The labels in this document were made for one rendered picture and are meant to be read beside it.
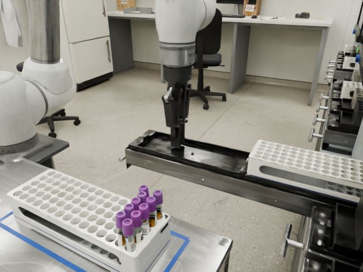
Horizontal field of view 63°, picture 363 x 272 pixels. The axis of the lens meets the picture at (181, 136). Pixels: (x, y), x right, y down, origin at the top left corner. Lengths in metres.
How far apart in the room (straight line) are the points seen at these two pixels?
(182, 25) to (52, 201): 0.46
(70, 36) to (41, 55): 2.75
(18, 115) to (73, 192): 0.54
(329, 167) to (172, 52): 0.44
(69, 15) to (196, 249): 3.56
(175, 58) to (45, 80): 0.58
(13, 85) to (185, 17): 0.61
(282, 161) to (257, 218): 1.16
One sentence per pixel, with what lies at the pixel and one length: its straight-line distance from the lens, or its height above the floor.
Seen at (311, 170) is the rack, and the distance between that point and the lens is 0.70.
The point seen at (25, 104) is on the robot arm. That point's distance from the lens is 1.10.
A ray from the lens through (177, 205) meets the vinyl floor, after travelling 1.89.
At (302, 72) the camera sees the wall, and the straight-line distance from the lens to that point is 4.28.
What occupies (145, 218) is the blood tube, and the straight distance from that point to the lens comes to 0.45.
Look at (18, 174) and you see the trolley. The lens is 0.81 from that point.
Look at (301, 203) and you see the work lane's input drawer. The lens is 0.73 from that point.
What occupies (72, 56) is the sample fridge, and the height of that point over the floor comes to 0.47.
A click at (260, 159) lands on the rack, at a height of 0.86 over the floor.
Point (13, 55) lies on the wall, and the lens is 4.30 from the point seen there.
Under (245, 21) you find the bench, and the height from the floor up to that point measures 0.88.
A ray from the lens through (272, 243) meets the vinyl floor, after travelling 1.74.
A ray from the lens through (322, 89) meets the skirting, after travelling 4.32.
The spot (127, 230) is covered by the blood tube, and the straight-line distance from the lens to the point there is 0.42.
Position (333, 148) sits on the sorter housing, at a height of 0.74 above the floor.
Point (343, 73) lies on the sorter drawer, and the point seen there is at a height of 0.79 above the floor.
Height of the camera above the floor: 1.22
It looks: 27 degrees down
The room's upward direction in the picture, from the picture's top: straight up
